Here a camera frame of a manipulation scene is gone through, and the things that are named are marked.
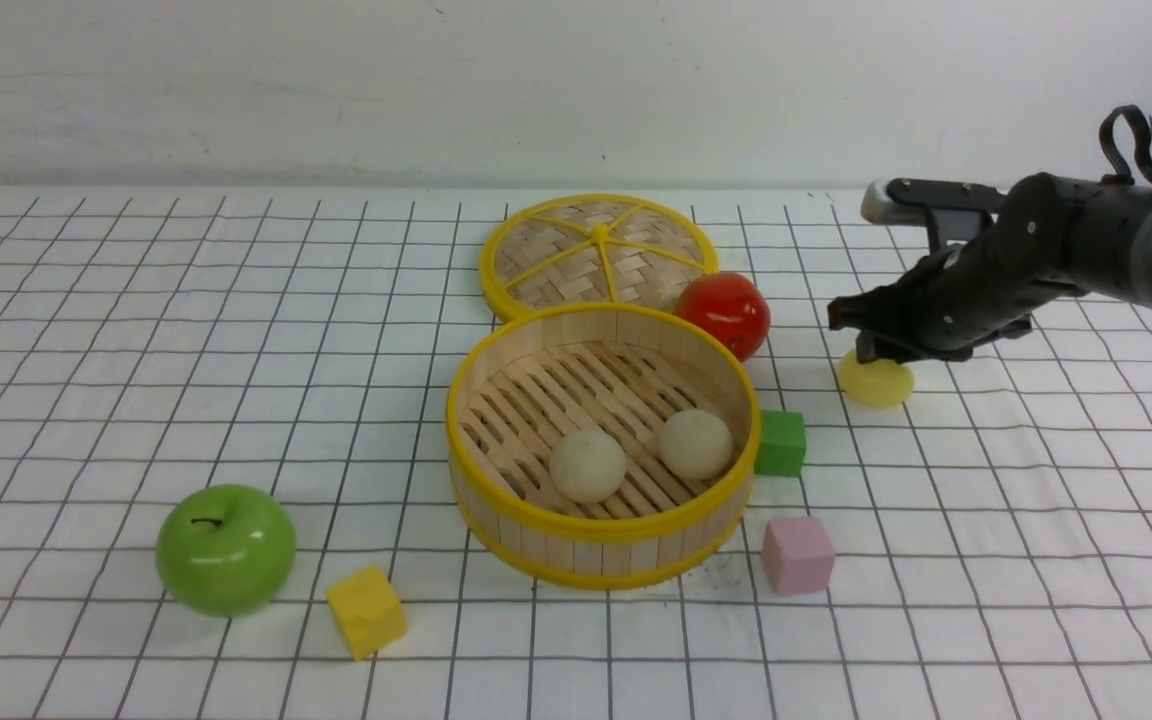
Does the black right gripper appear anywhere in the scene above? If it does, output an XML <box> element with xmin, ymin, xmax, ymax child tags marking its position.
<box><xmin>826</xmin><ymin>234</ymin><xmax>1037</xmax><ymax>364</ymax></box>

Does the yellow bun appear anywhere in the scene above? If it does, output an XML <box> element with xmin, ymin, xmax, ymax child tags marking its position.
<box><xmin>838</xmin><ymin>351</ymin><xmax>915</xmax><ymax>409</ymax></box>

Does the beige bun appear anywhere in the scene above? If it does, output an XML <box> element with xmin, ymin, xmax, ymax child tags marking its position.
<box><xmin>548</xmin><ymin>429</ymin><xmax>628</xmax><ymax>503</ymax></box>
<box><xmin>655</xmin><ymin>407</ymin><xmax>733</xmax><ymax>482</ymax></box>

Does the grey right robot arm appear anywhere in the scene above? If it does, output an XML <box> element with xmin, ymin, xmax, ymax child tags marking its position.
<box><xmin>827</xmin><ymin>173</ymin><xmax>1152</xmax><ymax>364</ymax></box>

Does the woven bamboo steamer lid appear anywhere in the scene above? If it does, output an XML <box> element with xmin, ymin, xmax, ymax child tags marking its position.
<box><xmin>477</xmin><ymin>194</ymin><xmax>721</xmax><ymax>323</ymax></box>

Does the bamboo steamer tray yellow rim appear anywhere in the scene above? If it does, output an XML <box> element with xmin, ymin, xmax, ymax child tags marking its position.
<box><xmin>445</xmin><ymin>304</ymin><xmax>763</xmax><ymax>591</ymax></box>

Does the green cube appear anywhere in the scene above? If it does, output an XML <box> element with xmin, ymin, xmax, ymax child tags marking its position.
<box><xmin>755</xmin><ymin>409</ymin><xmax>806</xmax><ymax>478</ymax></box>

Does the red tomato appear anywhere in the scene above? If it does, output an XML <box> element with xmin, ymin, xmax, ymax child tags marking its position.
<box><xmin>673</xmin><ymin>272</ymin><xmax>772</xmax><ymax>363</ymax></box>

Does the pink cube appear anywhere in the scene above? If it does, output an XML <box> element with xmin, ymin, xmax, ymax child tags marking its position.
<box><xmin>761</xmin><ymin>516</ymin><xmax>836</xmax><ymax>596</ymax></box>

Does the white checkered tablecloth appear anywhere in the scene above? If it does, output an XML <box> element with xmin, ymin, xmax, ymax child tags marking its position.
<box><xmin>0</xmin><ymin>187</ymin><xmax>1152</xmax><ymax>719</ymax></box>

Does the yellow cube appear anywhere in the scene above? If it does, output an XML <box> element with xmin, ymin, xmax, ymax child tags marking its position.
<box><xmin>326</xmin><ymin>564</ymin><xmax>407</xmax><ymax>661</ymax></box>

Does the green apple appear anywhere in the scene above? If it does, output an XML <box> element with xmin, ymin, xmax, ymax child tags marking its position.
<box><xmin>156</xmin><ymin>484</ymin><xmax>297</xmax><ymax>617</ymax></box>

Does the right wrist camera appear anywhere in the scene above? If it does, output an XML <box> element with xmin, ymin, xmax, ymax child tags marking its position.
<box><xmin>861</xmin><ymin>179</ymin><xmax>1005</xmax><ymax>252</ymax></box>

